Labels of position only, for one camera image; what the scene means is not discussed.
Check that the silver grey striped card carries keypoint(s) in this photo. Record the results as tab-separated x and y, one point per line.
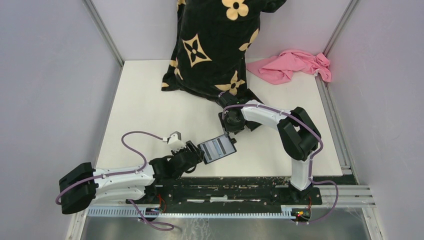
217	148

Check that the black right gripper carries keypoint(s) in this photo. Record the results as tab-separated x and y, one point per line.
237	128

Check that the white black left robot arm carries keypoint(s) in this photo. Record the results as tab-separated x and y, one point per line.
84	185

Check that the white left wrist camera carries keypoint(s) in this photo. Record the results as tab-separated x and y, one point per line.
174	141

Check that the pink cloth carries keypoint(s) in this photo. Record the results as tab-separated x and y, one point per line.
279	69

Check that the black plastic bin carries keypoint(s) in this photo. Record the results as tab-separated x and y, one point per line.
249	95

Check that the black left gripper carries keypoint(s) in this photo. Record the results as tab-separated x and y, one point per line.
199	152

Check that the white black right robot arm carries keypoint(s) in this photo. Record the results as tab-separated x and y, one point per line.
299	135

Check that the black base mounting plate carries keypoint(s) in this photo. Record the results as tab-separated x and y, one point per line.
227	195

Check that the black floral blanket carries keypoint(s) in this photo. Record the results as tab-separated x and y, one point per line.
213	36

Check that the white slotted cable duct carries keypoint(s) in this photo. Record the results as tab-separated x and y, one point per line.
149	212

